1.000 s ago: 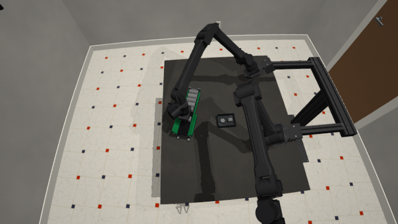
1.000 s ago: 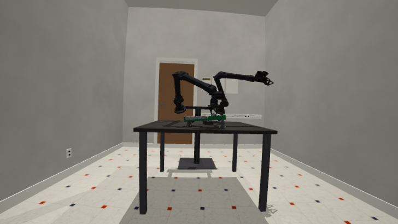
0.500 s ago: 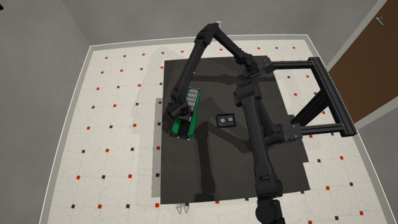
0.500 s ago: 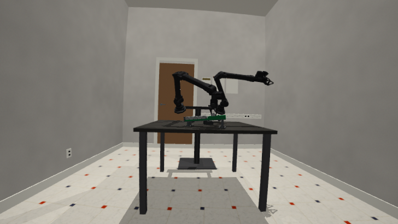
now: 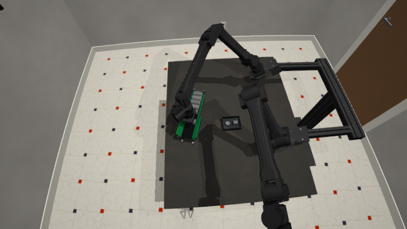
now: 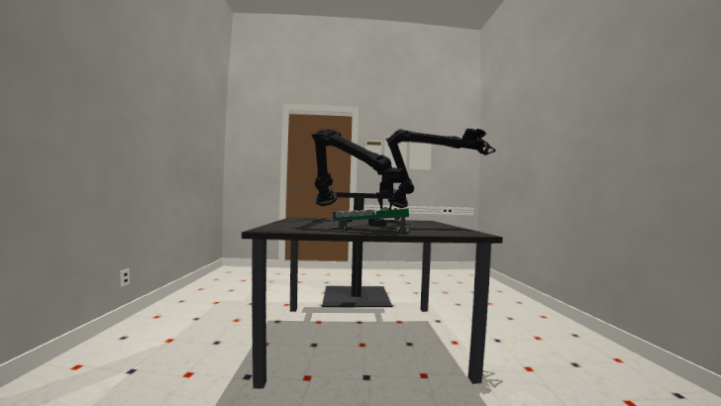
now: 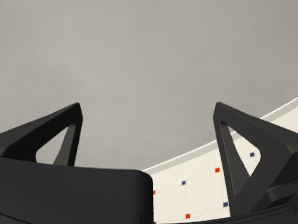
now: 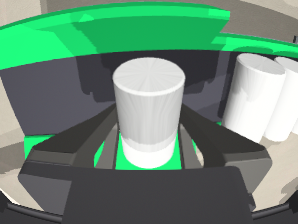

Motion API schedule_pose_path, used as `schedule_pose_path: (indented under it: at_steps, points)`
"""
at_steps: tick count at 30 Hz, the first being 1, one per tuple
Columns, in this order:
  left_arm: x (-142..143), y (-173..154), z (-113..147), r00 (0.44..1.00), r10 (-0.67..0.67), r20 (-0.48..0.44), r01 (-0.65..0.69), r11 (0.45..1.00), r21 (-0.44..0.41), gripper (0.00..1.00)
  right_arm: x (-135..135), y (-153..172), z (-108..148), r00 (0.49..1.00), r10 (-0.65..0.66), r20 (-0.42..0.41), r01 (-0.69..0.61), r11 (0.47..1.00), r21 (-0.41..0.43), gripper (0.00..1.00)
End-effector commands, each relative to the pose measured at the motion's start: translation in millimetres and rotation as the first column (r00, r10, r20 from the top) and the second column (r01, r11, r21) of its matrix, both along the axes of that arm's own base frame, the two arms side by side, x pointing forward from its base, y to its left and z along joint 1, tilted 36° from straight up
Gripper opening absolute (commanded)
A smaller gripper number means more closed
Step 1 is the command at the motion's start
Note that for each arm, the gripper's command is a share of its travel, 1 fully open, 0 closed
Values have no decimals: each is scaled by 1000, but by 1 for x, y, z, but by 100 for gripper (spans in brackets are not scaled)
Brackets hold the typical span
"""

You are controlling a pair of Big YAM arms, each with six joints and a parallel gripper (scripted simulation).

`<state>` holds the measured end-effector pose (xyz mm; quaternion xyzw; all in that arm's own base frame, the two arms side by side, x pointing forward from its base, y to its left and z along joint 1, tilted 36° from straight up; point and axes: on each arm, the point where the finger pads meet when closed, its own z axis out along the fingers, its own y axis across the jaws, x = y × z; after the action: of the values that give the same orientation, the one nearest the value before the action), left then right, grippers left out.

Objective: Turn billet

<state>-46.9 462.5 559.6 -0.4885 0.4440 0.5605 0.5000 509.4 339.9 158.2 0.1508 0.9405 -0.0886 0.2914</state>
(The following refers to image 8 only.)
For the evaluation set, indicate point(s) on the grey metal cylinder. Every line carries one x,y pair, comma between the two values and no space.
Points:
148,93

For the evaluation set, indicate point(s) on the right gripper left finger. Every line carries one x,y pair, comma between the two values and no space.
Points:
79,144

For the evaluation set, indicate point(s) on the white cylinder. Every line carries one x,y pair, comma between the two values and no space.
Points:
295,127
255,89
285,113

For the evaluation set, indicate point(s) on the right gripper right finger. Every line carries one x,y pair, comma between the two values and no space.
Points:
220,146

